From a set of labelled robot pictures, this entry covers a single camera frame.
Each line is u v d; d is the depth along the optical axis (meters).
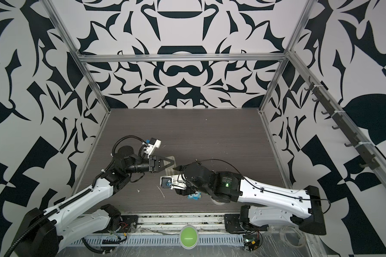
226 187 0.46
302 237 0.69
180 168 0.59
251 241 0.71
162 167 0.66
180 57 0.89
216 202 0.79
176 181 0.53
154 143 0.69
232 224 0.73
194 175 0.46
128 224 0.73
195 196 0.80
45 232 0.39
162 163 0.68
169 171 0.67
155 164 0.65
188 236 0.70
